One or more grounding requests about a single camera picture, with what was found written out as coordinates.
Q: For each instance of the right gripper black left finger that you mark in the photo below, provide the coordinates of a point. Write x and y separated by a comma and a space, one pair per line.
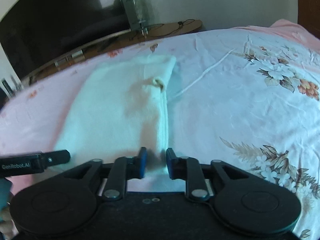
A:
118, 173

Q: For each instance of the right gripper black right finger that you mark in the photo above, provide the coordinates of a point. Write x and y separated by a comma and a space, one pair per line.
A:
189, 170

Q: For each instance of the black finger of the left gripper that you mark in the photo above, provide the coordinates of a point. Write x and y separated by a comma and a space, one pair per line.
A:
56, 158

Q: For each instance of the cream white knitted sweater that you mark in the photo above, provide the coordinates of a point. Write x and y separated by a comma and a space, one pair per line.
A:
122, 107

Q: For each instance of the dark bottle on tray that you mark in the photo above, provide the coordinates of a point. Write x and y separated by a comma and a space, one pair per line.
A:
12, 91

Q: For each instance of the pink floral bed sheet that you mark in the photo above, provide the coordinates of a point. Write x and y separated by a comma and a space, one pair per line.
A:
245, 97

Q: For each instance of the silver set-top box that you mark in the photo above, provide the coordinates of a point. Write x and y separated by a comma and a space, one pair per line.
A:
72, 58

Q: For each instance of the wooden tv stand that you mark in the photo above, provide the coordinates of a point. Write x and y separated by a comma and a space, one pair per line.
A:
114, 46

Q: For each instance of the large black television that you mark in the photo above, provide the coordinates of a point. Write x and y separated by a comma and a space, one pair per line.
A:
36, 32

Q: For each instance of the pink pillow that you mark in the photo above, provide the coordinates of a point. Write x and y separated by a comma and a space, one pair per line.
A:
290, 31

